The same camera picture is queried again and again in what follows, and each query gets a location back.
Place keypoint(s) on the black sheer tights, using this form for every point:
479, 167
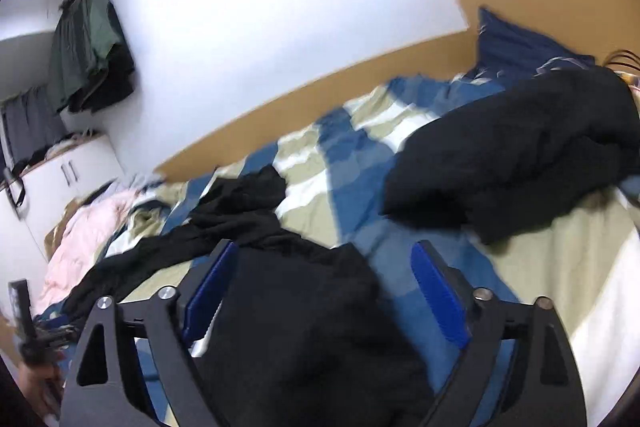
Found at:
165, 247

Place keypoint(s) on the person's left hand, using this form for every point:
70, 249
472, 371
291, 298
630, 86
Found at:
37, 382

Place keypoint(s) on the grey curtain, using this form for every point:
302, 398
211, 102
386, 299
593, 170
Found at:
30, 122

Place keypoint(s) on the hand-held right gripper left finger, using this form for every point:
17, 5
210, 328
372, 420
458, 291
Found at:
210, 292

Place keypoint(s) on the brown cardboard box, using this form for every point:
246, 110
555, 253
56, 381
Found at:
52, 239

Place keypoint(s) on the light grey cloth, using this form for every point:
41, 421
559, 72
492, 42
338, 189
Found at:
145, 181

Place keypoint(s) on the dark blue pillow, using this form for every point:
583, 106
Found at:
515, 42

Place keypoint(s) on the blue beige checked blanket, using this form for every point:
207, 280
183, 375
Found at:
575, 267

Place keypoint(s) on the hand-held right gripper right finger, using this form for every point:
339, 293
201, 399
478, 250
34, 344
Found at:
440, 302

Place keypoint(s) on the pink quilt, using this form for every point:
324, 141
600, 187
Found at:
80, 247

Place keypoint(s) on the black thick garment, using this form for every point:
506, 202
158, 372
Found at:
500, 147

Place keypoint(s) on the white cabinet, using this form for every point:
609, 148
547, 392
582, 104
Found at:
50, 192

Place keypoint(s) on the green hanging clothes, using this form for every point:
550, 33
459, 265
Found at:
80, 37

